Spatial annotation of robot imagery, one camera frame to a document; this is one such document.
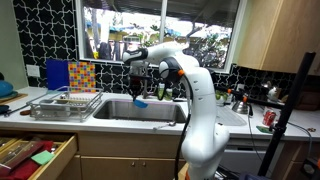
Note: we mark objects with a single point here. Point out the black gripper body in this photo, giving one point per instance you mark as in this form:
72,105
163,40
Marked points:
136,82

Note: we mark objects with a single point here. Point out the blue plastic bowl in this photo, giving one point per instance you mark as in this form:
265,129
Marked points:
141,104

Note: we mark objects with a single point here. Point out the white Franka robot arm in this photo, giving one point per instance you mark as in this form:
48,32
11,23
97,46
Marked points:
203,116

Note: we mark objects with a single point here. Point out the stainless steel sink basin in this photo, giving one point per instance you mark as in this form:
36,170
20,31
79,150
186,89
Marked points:
133,111

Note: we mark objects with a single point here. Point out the brushed steel gooseneck faucet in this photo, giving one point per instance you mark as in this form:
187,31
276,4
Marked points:
145,90

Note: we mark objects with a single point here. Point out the silver spoon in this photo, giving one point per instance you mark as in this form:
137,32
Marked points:
164,126

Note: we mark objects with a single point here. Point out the colourful mosaic cutting board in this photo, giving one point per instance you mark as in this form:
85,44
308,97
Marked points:
82,76

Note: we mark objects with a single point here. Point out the wooden base cabinet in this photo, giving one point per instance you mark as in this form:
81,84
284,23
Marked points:
133,150

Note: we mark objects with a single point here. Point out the white framed window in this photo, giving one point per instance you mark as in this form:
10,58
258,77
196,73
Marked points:
110,26

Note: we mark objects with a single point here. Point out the blue cutting board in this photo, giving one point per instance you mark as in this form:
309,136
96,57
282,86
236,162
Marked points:
57,74

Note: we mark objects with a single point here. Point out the small potted plant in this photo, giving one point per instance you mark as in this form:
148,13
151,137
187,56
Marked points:
220,97

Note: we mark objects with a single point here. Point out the open wooden drawer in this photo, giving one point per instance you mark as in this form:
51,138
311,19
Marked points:
58,160

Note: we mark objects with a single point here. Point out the silver kettle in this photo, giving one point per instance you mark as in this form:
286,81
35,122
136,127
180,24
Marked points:
240,107

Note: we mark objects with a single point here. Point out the green cloth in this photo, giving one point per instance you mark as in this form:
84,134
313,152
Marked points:
42,157

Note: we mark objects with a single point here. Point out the wooden chopping board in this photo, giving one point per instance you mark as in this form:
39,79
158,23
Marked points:
15,98

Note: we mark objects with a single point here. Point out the white dishwasher front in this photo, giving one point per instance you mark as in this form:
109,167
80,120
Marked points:
246,156

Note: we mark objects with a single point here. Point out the green counter sponge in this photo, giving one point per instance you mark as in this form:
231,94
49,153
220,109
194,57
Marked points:
263,129

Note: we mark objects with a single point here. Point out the teal blue pot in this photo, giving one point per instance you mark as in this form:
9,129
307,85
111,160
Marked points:
5,89

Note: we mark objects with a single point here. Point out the red soda can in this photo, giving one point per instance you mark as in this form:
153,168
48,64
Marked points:
269,117

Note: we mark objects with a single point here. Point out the cat figurine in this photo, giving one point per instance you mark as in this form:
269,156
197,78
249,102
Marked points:
273,92

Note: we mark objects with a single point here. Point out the red cloth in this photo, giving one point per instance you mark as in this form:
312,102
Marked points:
23,170

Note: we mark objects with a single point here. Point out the white wall outlet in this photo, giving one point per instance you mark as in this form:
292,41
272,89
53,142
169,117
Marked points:
33,70

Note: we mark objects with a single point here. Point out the black camera stand pole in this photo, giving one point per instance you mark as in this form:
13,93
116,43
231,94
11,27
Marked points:
286,110

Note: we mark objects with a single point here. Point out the wooden wall cabinet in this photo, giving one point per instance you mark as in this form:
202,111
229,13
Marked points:
283,33

